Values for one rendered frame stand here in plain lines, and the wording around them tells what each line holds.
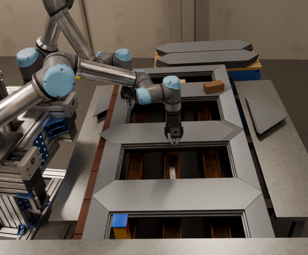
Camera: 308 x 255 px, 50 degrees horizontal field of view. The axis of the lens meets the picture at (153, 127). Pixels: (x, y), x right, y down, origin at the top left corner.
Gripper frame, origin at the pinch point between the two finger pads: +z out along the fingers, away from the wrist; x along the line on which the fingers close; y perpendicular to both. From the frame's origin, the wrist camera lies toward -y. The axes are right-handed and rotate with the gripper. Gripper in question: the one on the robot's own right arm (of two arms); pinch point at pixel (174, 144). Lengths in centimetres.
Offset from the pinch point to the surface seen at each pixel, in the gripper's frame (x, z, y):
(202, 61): -22, 6, 102
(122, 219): 21.1, 1.8, -42.7
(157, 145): 9.1, 7.5, 8.4
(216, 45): -35, 6, 129
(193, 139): -9.8, 5.8, 10.9
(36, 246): 44, -14, -65
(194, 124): -11.4, 5.8, 24.3
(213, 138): -20.3, 5.8, 10.8
